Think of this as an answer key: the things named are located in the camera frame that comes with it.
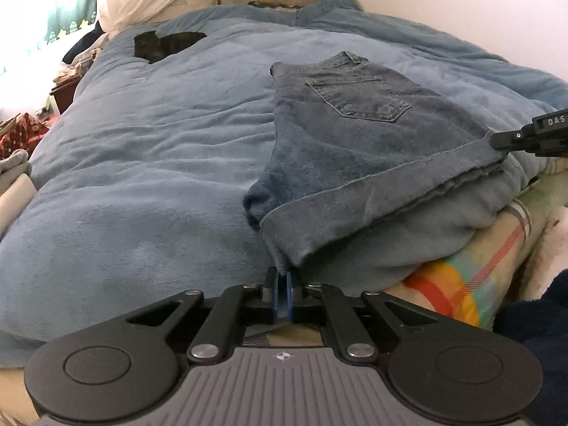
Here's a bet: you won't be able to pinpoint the blue fleece blanket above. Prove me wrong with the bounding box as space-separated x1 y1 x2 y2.
0 0 568 356

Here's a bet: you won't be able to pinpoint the colourful checked sheet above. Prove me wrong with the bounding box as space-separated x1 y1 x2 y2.
386 177 560 331

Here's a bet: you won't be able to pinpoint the black cat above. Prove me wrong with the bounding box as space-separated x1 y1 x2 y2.
134 31 208 64

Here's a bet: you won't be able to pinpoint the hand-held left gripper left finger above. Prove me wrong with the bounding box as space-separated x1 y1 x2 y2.
126 266 281 364

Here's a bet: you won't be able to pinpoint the dark wooden cabinet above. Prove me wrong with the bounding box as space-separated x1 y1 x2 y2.
51 82 83 114

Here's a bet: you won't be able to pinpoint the black cloth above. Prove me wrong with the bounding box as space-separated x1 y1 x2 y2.
62 22 107 65

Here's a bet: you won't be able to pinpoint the dark patterned cloth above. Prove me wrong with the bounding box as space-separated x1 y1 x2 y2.
248 0 307 10

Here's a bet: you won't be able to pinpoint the dark navy cloth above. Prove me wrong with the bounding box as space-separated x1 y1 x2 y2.
492 266 568 426

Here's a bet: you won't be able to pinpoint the blue denim jeans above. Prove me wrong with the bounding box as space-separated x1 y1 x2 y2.
243 51 511 271

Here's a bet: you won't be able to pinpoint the red patterned cloth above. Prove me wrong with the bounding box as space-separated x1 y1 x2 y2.
0 113 49 160

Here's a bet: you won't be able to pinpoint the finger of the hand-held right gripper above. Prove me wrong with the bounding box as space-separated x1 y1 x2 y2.
488 128 526 152

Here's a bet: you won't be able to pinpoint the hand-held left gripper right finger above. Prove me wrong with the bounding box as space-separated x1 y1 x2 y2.
286 268 444 362

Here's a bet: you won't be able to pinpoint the teal printed curtain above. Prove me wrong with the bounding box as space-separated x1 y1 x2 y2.
44 0 98 49

